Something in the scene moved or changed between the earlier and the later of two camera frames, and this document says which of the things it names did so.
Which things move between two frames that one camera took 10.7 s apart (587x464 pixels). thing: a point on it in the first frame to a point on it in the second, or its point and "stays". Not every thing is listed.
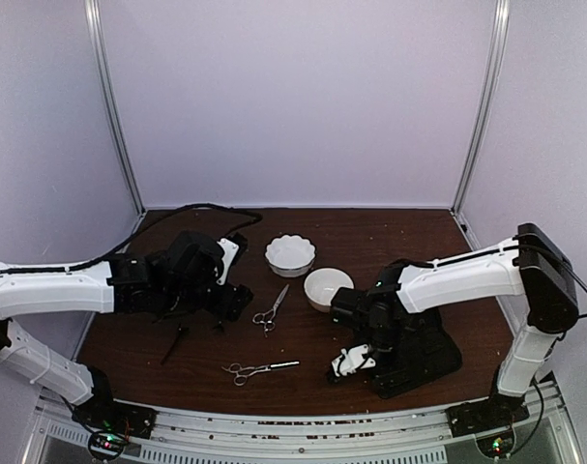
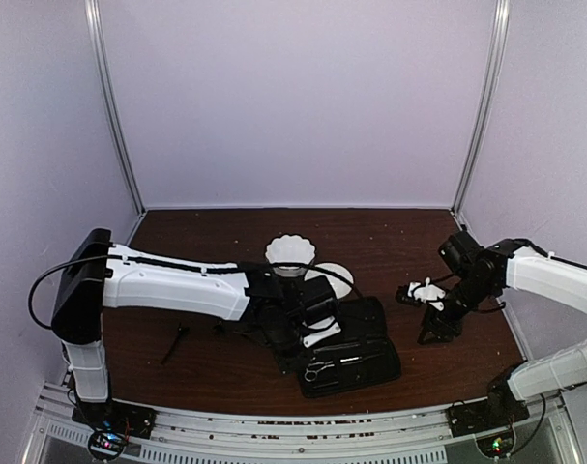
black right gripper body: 387,338 to 471,294
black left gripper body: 190,297 to 279,343
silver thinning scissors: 242,373 to 310,373
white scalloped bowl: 289,256 stays
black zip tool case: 426,354 to 361,356
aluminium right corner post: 502,14 stays
